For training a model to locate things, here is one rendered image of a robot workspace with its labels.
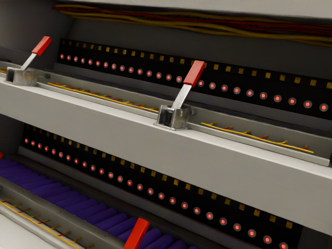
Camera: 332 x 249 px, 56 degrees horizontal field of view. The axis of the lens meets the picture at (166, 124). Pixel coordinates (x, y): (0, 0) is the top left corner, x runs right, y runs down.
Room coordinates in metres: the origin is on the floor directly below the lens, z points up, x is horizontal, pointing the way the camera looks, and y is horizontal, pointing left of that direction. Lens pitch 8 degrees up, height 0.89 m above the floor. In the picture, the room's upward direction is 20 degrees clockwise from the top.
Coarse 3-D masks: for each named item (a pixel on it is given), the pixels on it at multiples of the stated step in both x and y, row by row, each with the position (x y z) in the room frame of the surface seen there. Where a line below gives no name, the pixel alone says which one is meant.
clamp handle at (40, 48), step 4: (44, 36) 0.48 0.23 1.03; (44, 40) 0.47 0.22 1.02; (48, 40) 0.47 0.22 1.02; (40, 44) 0.47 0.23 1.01; (44, 44) 0.47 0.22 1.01; (48, 44) 0.48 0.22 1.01; (36, 48) 0.47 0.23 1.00; (40, 48) 0.47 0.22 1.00; (44, 48) 0.47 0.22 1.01; (32, 52) 0.47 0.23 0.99; (36, 52) 0.46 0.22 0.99; (40, 52) 0.47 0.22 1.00; (32, 56) 0.47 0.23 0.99; (36, 56) 0.47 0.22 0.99; (28, 60) 0.47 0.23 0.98; (32, 60) 0.46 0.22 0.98; (24, 64) 0.46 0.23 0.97; (28, 64) 0.46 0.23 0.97; (20, 68) 0.46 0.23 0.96; (24, 68) 0.46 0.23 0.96
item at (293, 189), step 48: (0, 48) 0.58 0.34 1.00; (0, 96) 0.45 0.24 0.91; (48, 96) 0.40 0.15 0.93; (192, 96) 0.50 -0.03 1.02; (96, 144) 0.37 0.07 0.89; (144, 144) 0.33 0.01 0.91; (192, 144) 0.30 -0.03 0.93; (240, 144) 0.32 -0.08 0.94; (240, 192) 0.28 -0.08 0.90; (288, 192) 0.26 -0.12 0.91
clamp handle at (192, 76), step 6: (192, 66) 0.35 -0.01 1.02; (198, 66) 0.35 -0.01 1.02; (204, 66) 0.35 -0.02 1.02; (192, 72) 0.35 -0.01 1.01; (198, 72) 0.34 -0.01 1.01; (186, 78) 0.34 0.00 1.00; (192, 78) 0.34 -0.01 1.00; (198, 78) 0.35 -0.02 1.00; (186, 84) 0.34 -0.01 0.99; (192, 84) 0.34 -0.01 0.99; (180, 90) 0.34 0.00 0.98; (186, 90) 0.34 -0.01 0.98; (180, 96) 0.34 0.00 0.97; (186, 96) 0.34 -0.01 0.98; (174, 102) 0.34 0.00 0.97; (180, 102) 0.33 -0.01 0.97; (180, 108) 0.33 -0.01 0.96
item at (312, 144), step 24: (0, 72) 0.57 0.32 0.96; (48, 72) 0.51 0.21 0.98; (96, 96) 0.43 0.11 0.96; (120, 96) 0.43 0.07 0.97; (144, 96) 0.41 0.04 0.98; (192, 120) 0.38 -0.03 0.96; (216, 120) 0.36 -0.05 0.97; (240, 120) 0.35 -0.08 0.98; (288, 144) 0.33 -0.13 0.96; (312, 144) 0.31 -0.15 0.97
